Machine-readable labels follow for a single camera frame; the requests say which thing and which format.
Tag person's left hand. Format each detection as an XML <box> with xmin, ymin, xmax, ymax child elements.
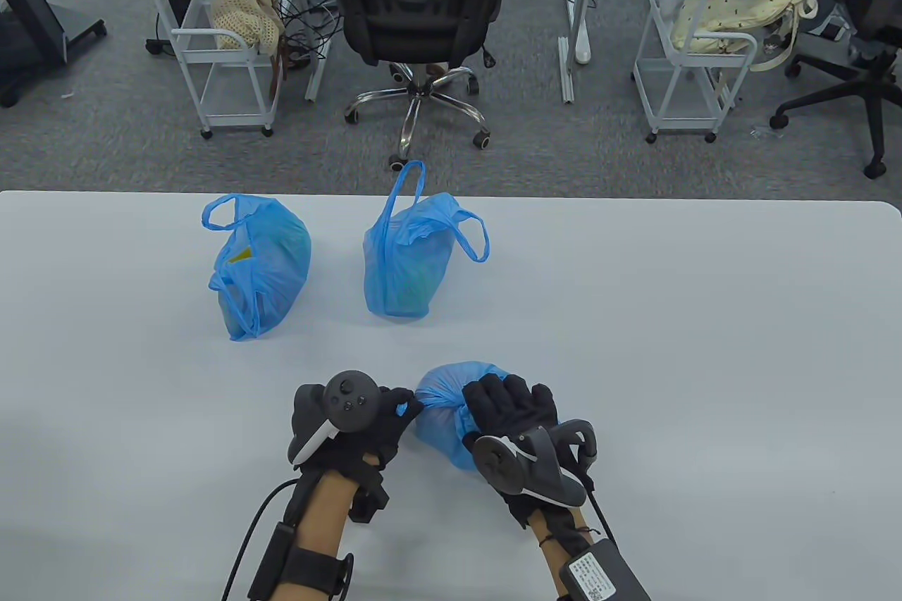
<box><xmin>289</xmin><ymin>386</ymin><xmax>425</xmax><ymax>489</ymax></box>

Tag person's right hand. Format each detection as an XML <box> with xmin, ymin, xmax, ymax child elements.
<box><xmin>462</xmin><ymin>373</ymin><xmax>600</xmax><ymax>531</ymax></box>

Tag blue plastic bag yellow contents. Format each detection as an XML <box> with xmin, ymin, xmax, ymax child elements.
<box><xmin>202</xmin><ymin>194</ymin><xmax>312</xmax><ymax>342</ymax></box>

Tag person's right forearm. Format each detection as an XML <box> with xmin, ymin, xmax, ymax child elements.
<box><xmin>529</xmin><ymin>509</ymin><xmax>600</xmax><ymax>601</ymax></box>

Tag beige knit bag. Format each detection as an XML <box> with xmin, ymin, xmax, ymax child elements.
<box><xmin>213</xmin><ymin>0</ymin><xmax>286</xmax><ymax>59</ymax></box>

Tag cream patterned bag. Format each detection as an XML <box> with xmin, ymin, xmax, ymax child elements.
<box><xmin>669</xmin><ymin>0</ymin><xmax>820</xmax><ymax>72</ymax></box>

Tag grey left hand controller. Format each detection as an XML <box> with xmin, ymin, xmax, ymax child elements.
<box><xmin>289</xmin><ymin>370</ymin><xmax>385</xmax><ymax>466</ymax></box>

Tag grey hand controller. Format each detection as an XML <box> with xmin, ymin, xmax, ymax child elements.
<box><xmin>289</xmin><ymin>370</ymin><xmax>385</xmax><ymax>466</ymax></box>
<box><xmin>472</xmin><ymin>420</ymin><xmax>600</xmax><ymax>509</ymax></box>

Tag grey right hand controller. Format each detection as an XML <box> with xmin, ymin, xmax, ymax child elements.
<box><xmin>472</xmin><ymin>420</ymin><xmax>600</xmax><ymax>509</ymax></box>

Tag white rolling cart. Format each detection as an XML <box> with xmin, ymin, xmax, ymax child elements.
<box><xmin>632</xmin><ymin>0</ymin><xmax>758</xmax><ymax>144</ymax></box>
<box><xmin>147</xmin><ymin>0</ymin><xmax>284</xmax><ymax>140</ymax></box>

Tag black mesh office chair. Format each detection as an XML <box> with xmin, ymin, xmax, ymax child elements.
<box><xmin>326</xmin><ymin>0</ymin><xmax>512</xmax><ymax>172</ymax></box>

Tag black rolling stand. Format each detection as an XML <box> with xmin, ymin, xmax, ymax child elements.
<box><xmin>0</xmin><ymin>0</ymin><xmax>108</xmax><ymax>109</ymax></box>

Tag black left wrist strap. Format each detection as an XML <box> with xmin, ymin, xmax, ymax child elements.
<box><xmin>282</xmin><ymin>546</ymin><xmax>353</xmax><ymax>595</ymax></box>

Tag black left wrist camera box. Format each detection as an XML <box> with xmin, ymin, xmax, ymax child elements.
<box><xmin>247</xmin><ymin>522</ymin><xmax>297</xmax><ymax>598</ymax></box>

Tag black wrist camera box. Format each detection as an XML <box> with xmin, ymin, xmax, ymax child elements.
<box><xmin>247</xmin><ymin>522</ymin><xmax>297</xmax><ymax>598</ymax></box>
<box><xmin>559</xmin><ymin>538</ymin><xmax>653</xmax><ymax>601</ymax></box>

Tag black cable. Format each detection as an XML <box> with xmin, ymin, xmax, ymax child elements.
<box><xmin>222</xmin><ymin>478</ymin><xmax>300</xmax><ymax>601</ymax></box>

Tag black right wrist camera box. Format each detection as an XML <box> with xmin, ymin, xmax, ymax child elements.
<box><xmin>559</xmin><ymin>538</ymin><xmax>653</xmax><ymax>601</ymax></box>

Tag tangle of black cables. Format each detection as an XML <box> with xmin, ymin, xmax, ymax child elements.
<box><xmin>271</xmin><ymin>0</ymin><xmax>346</xmax><ymax>73</ymax></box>

